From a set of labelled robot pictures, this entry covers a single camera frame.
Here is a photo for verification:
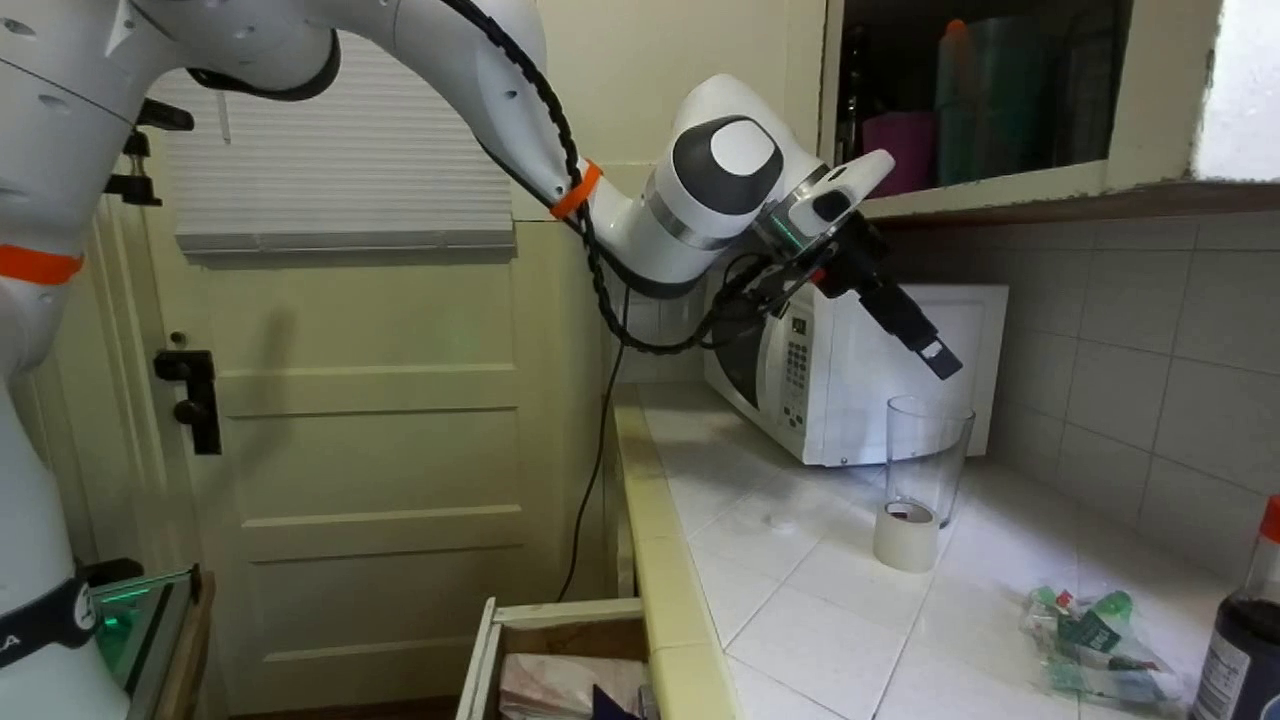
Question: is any black power cord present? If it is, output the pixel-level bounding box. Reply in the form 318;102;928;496
554;334;634;603

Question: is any white pleated door shade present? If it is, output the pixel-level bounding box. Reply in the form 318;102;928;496
144;31;522;261

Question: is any pale pink paper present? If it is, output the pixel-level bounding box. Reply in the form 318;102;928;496
502;649;605;720

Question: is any white tape roll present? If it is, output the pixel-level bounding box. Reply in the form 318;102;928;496
873;496;943;574

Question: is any orange wrist cable strap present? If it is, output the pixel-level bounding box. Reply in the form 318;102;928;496
543;156;609;223

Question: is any cream panel door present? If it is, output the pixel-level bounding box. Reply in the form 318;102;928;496
53;182;634;720

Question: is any crumpled clear bag green print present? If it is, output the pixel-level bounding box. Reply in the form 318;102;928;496
1020;583;1184;712

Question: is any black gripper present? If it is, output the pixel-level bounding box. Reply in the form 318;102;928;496
798;195;970;385

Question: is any cream upper cabinet door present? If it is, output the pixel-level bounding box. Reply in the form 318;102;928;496
512;0;831;229

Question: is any black door latch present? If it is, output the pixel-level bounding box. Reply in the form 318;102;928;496
147;345;223;459

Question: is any orange base cable strap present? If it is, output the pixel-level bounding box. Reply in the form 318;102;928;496
0;239;89;292

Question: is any pink plastic tumbler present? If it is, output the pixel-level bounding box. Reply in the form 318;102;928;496
860;108;942;195

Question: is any green plastic tumbler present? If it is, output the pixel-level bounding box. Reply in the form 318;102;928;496
972;10;1061;186

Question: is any white open drawer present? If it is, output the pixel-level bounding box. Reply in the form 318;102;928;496
455;590;659;720

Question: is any clear plastic cup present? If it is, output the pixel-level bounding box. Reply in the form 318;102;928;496
881;390;982;533

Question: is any white microwave oven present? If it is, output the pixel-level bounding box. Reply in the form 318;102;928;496
702;279;1017;470

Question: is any green tinted device screen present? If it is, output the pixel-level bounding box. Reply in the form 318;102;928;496
83;564;205;701

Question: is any cream upper wall cabinet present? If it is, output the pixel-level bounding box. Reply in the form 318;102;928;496
818;0;1226;220

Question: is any dark sauce bottle red cap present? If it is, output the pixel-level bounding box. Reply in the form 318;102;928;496
1187;492;1280;720

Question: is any black camera clamp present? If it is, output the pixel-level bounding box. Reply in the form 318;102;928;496
100;97;201;213

